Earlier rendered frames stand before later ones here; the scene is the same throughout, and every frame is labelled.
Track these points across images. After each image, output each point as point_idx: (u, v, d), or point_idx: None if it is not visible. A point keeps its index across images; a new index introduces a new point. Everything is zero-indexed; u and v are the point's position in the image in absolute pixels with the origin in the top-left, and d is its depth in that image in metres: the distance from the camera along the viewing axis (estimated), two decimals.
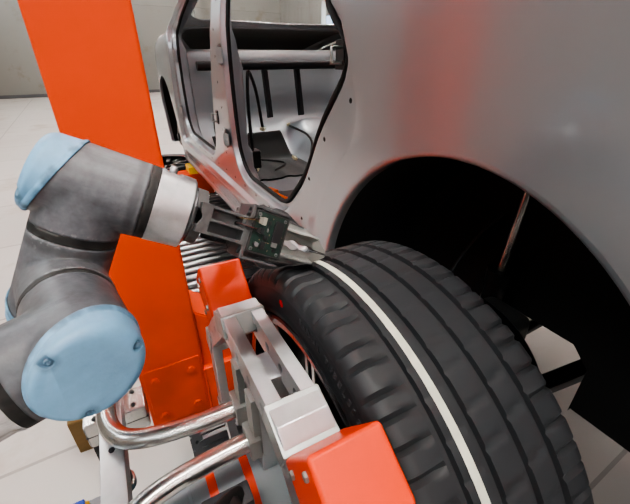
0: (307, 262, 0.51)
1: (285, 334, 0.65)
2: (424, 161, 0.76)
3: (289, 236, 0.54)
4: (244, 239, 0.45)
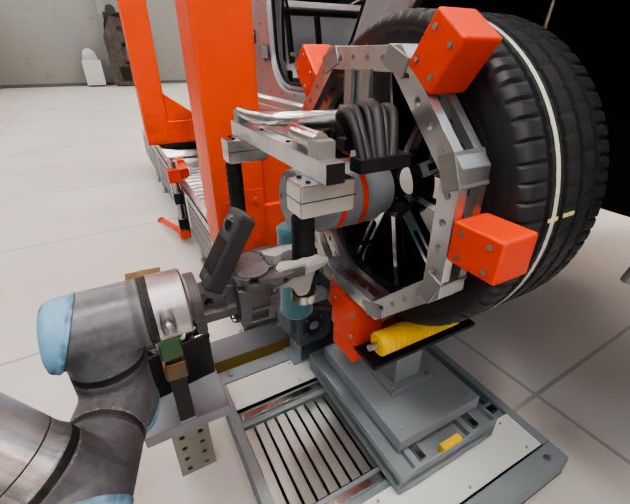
0: None
1: None
2: None
3: None
4: None
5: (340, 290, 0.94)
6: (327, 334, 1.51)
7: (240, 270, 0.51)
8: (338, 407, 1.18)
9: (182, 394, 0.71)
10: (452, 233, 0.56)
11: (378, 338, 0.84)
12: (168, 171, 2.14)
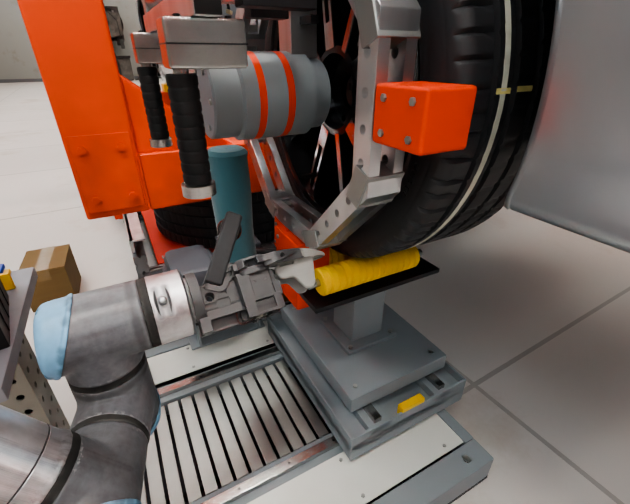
0: (302, 292, 0.57)
1: None
2: None
3: (287, 264, 0.54)
4: (244, 323, 0.51)
5: (282, 227, 0.82)
6: None
7: (237, 263, 0.52)
8: (293, 371, 1.06)
9: None
10: (375, 102, 0.44)
11: (319, 274, 0.72)
12: None
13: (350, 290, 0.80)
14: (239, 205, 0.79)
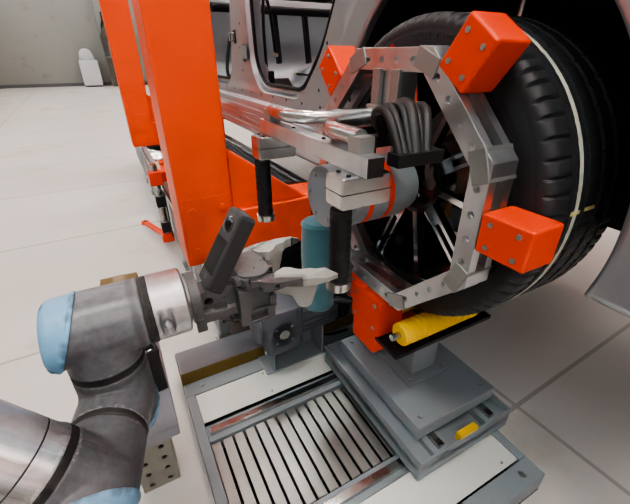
0: (275, 272, 0.63)
1: None
2: None
3: None
4: None
5: (361, 283, 0.97)
6: (304, 342, 1.47)
7: (240, 270, 0.51)
8: (355, 398, 1.21)
9: None
10: (481, 225, 0.59)
11: (400, 328, 0.87)
12: (149, 174, 2.10)
13: None
14: (327, 266, 0.94)
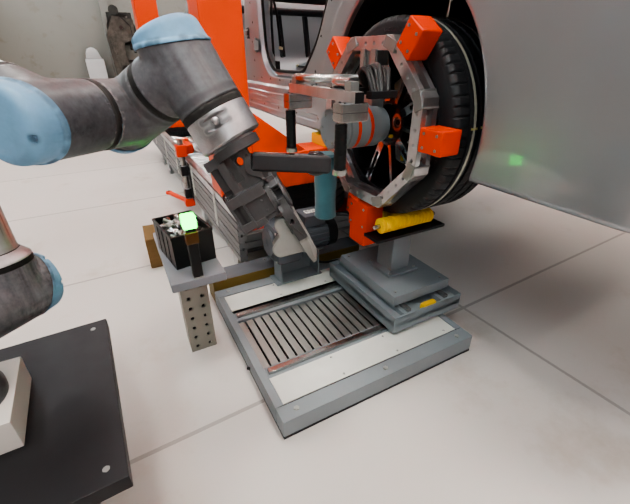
0: None
1: None
2: None
3: None
4: (229, 198, 0.55)
5: (354, 198, 1.43)
6: (304, 267, 1.91)
7: (278, 180, 0.53)
8: (351, 293, 1.67)
9: (195, 257, 1.11)
10: (419, 135, 1.05)
11: (380, 221, 1.33)
12: (176, 147, 2.54)
13: (394, 233, 1.41)
14: (332, 185, 1.40)
